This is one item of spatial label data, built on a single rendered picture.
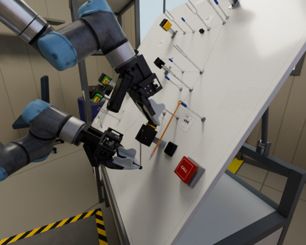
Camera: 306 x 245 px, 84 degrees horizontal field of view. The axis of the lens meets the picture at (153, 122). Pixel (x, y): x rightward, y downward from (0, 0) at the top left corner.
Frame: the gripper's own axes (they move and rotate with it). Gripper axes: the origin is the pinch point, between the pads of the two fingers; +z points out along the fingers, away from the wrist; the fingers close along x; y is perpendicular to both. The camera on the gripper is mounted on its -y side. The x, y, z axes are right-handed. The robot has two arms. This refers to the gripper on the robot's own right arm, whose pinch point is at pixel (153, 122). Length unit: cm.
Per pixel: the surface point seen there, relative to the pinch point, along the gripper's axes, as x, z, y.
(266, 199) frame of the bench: -15, 57, 21
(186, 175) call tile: -19.4, 6.5, -5.6
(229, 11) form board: 3, -15, 49
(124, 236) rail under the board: -6.6, 20.6, -28.7
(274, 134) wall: 60, 152, 144
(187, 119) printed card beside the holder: -6.0, 3.8, 8.5
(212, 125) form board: -16.1, 3.6, 8.8
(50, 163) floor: 214, 60, -96
